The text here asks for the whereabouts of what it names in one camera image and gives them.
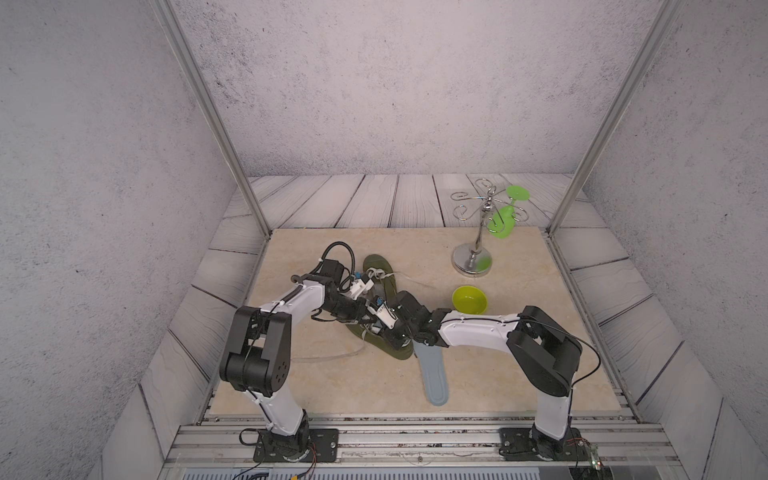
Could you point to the left aluminium frame post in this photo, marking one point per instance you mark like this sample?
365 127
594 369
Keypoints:
178 42

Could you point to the lime green bowl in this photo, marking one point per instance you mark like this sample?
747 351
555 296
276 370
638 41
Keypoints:
470 300

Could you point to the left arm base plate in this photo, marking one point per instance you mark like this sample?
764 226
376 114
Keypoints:
306 446

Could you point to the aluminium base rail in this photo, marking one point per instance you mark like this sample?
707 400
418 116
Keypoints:
414 440

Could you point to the chrome cup holder stand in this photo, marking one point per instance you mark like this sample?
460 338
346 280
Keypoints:
473 258

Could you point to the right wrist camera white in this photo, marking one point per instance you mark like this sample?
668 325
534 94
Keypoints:
384 315

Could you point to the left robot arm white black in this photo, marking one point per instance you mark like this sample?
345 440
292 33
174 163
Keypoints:
257 354

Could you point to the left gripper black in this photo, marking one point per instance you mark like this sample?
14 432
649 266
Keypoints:
357 316

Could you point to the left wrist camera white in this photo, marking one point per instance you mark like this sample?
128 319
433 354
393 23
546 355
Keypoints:
360 287

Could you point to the green plastic wine glass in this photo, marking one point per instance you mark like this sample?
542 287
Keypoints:
504 219

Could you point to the aluminium frame post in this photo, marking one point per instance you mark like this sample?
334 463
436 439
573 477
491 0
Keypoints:
178 42
659 29

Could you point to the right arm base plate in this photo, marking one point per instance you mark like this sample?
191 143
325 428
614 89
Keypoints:
525 445

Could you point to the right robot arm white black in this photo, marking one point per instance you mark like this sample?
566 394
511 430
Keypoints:
548 355

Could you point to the olive green shoe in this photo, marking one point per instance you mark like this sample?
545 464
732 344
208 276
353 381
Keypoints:
384 292
392 341

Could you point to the grey-blue insole left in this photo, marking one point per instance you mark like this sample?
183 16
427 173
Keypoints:
433 373

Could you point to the right aluminium frame post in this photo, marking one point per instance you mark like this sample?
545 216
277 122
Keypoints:
659 29

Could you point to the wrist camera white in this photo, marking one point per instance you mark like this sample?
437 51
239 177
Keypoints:
360 287
384 315

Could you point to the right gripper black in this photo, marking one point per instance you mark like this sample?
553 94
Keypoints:
388 335

